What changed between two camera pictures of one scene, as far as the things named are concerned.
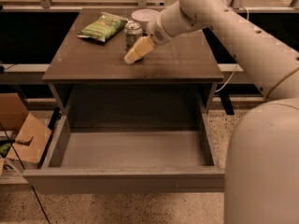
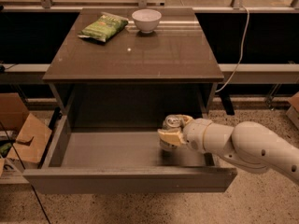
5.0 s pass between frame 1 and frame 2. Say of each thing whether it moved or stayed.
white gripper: moved
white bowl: stayed
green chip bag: stayed
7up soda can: moved
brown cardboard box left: stayed
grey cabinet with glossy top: stayed
